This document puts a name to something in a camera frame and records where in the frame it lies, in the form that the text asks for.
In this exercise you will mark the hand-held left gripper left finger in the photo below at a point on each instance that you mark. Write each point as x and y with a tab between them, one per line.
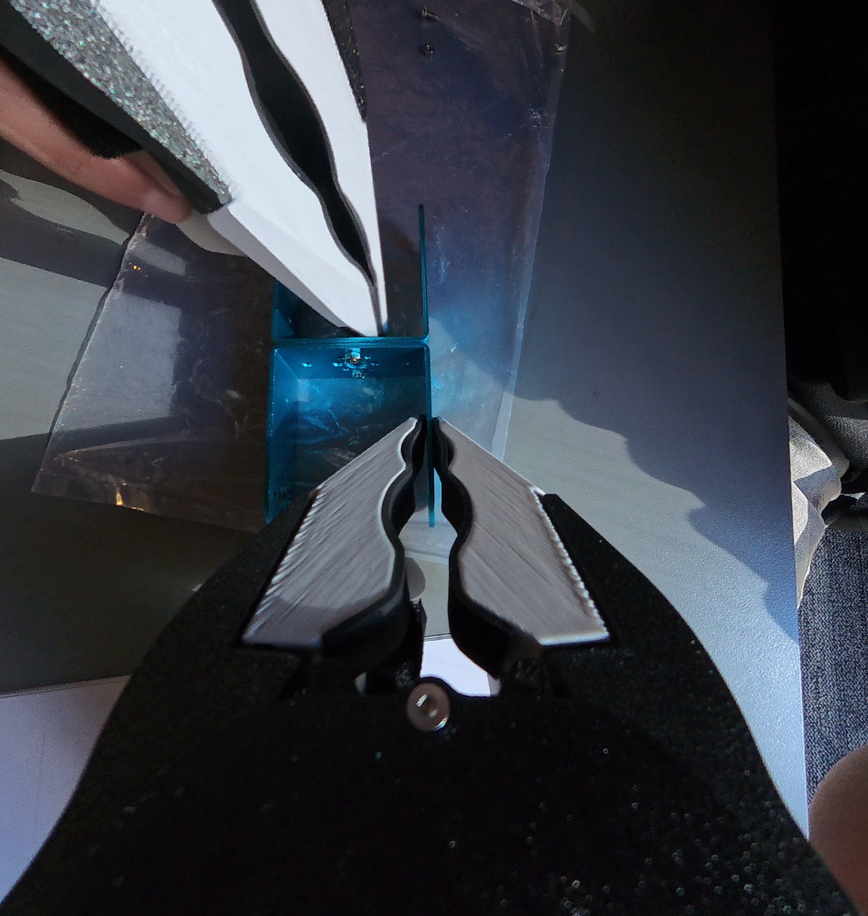
327	566

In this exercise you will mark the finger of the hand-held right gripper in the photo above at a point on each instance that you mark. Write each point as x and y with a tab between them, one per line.
220	129
334	86

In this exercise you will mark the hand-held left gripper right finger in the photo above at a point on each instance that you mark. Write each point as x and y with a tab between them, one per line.
527	566

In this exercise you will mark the blue metal bracket assembly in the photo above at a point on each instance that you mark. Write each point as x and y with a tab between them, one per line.
348	387

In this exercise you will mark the small clear plastic bag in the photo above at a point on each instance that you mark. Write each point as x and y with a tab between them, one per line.
148	372

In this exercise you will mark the person's right hand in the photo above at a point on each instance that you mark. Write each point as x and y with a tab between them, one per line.
62	143

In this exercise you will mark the large clear plastic bag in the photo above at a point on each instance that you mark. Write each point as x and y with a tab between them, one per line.
477	172

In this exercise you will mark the white instruction sheet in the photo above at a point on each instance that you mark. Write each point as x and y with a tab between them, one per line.
34	802

